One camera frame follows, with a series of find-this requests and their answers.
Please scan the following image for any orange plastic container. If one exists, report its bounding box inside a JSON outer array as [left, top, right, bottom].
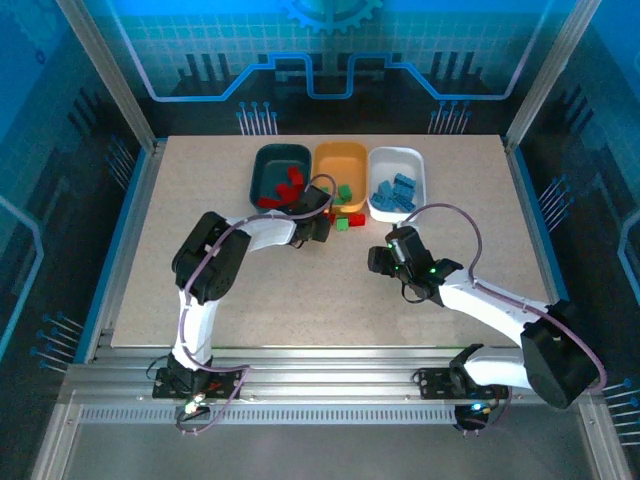
[[309, 141, 370, 214]]

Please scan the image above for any dark teal plastic container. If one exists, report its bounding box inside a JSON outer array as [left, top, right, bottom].
[[248, 143, 314, 214]]

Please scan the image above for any white plastic container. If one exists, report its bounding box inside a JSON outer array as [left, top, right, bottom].
[[367, 145, 427, 224]]

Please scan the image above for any aluminium front beam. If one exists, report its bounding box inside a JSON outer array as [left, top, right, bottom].
[[58, 347, 604, 406]]

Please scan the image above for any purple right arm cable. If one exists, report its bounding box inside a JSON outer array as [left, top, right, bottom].
[[399, 202, 608, 435]]

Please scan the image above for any aluminium side rail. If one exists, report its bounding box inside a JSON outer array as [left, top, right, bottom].
[[82, 139, 169, 364], [502, 137, 576, 361]]

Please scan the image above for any slotted grey cable duct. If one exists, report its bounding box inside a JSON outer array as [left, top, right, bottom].
[[79, 407, 461, 426]]

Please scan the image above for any aluminium frame post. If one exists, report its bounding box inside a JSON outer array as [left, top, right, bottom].
[[55, 0, 161, 151], [504, 0, 604, 149]]

